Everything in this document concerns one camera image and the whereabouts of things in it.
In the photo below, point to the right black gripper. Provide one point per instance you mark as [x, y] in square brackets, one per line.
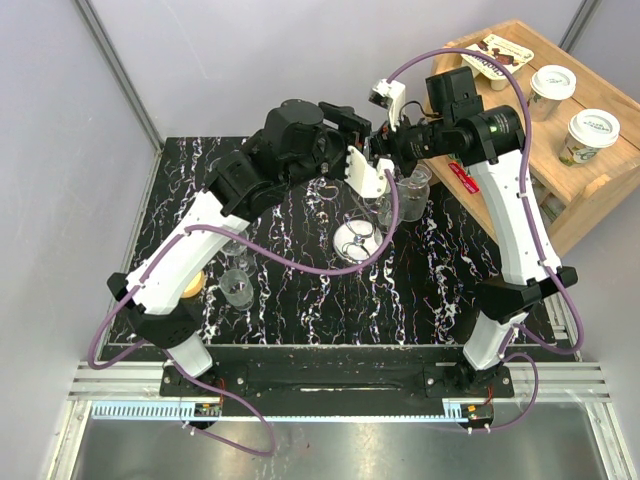
[387, 143]

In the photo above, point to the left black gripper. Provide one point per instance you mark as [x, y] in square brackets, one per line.
[352, 131]

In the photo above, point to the chrome wine glass rack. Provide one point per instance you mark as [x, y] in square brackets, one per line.
[349, 232]

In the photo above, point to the clear wine glass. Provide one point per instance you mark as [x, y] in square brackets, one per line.
[240, 257]

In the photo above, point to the ribbed glass goblet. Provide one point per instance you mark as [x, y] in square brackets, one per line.
[237, 288]

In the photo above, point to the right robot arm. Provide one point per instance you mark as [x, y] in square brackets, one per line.
[489, 143]

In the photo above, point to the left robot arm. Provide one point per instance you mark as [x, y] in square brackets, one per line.
[299, 142]

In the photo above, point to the colourful sponge pack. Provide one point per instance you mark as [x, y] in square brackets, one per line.
[462, 174]

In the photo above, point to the chocolate yogurt cup pack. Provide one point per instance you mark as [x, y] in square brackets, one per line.
[511, 55]

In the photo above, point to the far paper coffee cup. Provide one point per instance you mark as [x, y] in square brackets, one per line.
[550, 86]

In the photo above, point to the paper coffee cup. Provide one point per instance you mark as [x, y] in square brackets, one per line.
[589, 132]
[550, 86]

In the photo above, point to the wooden shelf unit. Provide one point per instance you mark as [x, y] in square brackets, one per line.
[589, 183]

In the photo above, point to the near paper coffee cup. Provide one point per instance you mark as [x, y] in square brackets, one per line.
[589, 132]

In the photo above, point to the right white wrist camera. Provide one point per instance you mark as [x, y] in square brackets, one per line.
[391, 97]

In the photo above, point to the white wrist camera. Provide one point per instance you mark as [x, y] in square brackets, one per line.
[367, 181]
[391, 97]

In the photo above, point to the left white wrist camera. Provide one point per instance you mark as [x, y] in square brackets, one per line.
[367, 181]

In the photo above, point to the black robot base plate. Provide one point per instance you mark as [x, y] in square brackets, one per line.
[305, 383]

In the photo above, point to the aluminium rail frame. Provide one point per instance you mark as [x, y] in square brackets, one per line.
[571, 432]

